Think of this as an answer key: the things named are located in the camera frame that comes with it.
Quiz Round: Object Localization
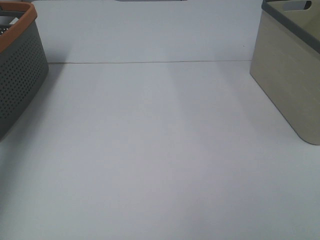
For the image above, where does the beige bin grey rim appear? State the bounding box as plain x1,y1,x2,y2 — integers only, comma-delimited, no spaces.
249,0,320,145

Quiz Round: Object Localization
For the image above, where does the grey perforated basket orange rim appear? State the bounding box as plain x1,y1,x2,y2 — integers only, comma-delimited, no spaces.
0,1,49,139

